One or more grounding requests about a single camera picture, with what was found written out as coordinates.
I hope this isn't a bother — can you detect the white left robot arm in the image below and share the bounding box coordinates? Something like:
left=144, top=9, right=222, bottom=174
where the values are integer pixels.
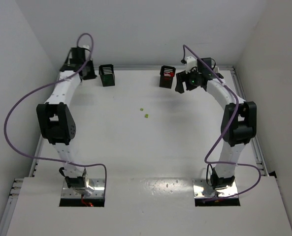
left=36, top=45, right=96, bottom=190

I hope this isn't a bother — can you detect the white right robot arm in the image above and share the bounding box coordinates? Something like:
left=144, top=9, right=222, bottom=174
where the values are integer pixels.
left=175, top=57, right=257, bottom=189

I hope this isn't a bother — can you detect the black bin right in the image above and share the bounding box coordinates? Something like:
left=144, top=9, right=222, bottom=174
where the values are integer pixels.
left=159, top=65, right=176, bottom=89

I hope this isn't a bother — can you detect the black bin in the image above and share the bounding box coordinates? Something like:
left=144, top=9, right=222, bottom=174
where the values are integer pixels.
left=159, top=65, right=176, bottom=89
left=98, top=64, right=115, bottom=87

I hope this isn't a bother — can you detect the black bin left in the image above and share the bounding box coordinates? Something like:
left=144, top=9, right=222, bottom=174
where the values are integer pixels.
left=98, top=64, right=115, bottom=87

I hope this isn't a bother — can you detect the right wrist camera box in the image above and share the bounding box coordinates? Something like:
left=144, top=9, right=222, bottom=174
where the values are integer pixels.
left=185, top=56, right=197, bottom=74

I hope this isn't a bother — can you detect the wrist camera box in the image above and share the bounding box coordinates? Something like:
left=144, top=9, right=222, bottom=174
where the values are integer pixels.
left=185, top=56, right=197, bottom=74
left=81, top=45, right=91, bottom=51

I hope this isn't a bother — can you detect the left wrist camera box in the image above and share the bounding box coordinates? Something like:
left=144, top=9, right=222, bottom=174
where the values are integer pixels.
left=81, top=45, right=91, bottom=51

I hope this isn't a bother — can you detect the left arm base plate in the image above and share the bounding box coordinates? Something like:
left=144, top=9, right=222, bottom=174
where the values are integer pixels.
left=61, top=178, right=105, bottom=199

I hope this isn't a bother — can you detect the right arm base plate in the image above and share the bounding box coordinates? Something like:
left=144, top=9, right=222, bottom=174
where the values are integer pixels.
left=192, top=177, right=240, bottom=199

